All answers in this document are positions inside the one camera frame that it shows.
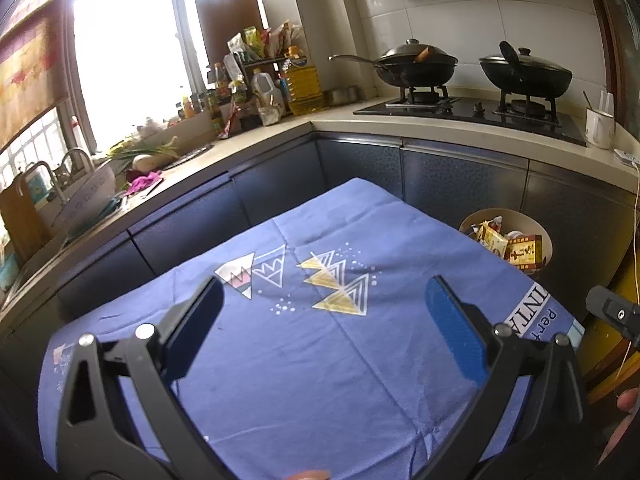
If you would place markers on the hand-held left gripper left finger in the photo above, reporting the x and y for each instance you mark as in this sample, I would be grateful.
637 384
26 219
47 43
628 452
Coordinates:
195 330

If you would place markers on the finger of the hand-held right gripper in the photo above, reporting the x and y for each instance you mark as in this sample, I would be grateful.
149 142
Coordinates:
615 315

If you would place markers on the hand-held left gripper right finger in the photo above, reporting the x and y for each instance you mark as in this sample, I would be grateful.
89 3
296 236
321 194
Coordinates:
455 335

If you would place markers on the round beige bin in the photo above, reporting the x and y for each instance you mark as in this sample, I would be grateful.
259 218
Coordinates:
530 225

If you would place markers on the person's right hand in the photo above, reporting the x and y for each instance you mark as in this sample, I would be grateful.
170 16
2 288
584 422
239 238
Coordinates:
631 402

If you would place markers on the person's left hand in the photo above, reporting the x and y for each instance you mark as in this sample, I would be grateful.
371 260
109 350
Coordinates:
312 476

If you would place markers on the yellow snack packet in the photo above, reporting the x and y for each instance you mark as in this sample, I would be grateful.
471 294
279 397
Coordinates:
492 240

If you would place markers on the red yellow box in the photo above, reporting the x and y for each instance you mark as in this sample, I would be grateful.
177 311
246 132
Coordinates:
522 250

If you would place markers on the blue printed tablecloth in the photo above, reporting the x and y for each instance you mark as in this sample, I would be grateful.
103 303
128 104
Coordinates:
310 385

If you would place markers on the magenta cloth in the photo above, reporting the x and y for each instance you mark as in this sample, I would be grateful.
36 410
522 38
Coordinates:
142 182

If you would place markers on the white charger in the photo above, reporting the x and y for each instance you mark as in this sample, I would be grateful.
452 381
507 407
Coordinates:
626 156

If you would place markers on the white basin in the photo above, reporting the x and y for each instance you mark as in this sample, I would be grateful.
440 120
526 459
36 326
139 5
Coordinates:
87 195

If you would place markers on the white radish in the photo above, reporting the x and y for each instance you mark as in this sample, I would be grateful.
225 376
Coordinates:
150 161

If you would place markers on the dark round tray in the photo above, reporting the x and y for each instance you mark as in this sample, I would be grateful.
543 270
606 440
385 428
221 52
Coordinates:
192 152

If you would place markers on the green onions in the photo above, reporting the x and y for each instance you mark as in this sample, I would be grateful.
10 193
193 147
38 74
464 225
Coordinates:
145 151

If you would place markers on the white mug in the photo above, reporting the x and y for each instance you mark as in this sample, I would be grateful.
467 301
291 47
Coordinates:
599 130

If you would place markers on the kitchen counter with dark cabinets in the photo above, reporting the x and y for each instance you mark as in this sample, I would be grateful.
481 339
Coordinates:
360 170

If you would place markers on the brown wooden cutting board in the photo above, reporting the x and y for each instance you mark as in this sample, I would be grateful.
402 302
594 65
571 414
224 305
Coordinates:
20 220

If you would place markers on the chrome faucet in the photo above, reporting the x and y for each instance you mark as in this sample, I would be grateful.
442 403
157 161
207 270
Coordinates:
76 150
42 162

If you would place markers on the black gas stove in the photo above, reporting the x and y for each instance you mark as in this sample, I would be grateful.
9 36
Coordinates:
475 115

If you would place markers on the white plastic jug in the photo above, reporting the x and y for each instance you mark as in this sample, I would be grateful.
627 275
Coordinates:
265 95

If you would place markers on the black lidded pot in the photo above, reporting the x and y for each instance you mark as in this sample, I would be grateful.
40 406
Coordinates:
525 80

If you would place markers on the yellow cooking oil bottle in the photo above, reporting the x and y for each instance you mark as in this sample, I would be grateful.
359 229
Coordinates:
302 90

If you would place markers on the rack of seasoning packets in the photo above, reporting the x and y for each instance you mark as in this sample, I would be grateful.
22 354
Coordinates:
260 42

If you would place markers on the patterned window blind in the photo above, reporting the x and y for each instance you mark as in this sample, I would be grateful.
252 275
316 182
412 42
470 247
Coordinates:
30 70

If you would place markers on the brown panel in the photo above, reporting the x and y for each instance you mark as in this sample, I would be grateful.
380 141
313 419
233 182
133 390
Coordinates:
225 15

